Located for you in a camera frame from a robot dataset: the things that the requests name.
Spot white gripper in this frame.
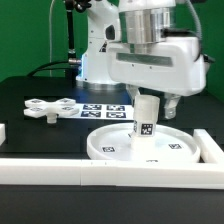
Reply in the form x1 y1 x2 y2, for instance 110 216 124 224
105 25 206 119

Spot white round table top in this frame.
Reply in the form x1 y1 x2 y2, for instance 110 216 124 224
87 123 200 163

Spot white cross-shaped table base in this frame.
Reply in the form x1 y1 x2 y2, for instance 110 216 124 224
24 98 79 124

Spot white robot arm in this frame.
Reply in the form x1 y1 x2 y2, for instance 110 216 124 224
78 0 207 119

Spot white marker sheet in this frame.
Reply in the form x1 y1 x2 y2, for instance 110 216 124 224
57 103 136 122

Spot white right fence rail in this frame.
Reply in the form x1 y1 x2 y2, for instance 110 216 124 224
193 129 224 165

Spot white fence rail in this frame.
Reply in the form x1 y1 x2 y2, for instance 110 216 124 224
0 158 224 189
0 124 6 146
193 129 224 165

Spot white front fence rail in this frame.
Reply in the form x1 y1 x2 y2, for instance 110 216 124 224
0 158 224 189

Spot black cables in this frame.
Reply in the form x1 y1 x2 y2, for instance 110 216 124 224
27 60 82 78

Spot grey thin cable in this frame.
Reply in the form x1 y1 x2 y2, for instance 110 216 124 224
48 0 57 78

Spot white left fence rail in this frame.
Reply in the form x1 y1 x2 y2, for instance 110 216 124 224
0 124 6 146

